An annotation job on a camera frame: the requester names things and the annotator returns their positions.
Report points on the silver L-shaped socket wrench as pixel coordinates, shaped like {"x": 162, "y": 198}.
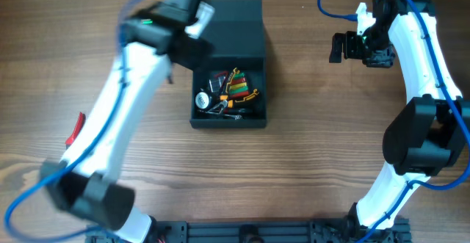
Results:
{"x": 229, "y": 116}

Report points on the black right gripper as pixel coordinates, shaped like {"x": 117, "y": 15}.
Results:
{"x": 352, "y": 45}

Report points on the red handled cutters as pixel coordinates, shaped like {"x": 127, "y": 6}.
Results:
{"x": 76, "y": 130}

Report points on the clear case coloured screwdrivers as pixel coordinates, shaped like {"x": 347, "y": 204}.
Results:
{"x": 229, "y": 86}

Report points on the black red screwdriver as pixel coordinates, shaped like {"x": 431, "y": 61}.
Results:
{"x": 239, "y": 111}

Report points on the round white tape measure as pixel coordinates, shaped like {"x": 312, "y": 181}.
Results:
{"x": 203, "y": 100}

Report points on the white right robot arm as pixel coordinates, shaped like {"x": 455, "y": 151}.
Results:
{"x": 429, "y": 134}

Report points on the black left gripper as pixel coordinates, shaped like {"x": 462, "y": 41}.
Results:
{"x": 196, "y": 54}

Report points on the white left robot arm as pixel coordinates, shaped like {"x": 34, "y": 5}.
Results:
{"x": 84, "y": 182}

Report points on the orange black pliers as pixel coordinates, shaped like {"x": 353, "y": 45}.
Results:
{"x": 224, "y": 104}

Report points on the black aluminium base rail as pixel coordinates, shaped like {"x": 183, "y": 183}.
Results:
{"x": 314, "y": 231}

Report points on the black box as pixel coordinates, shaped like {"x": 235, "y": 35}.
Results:
{"x": 237, "y": 33}

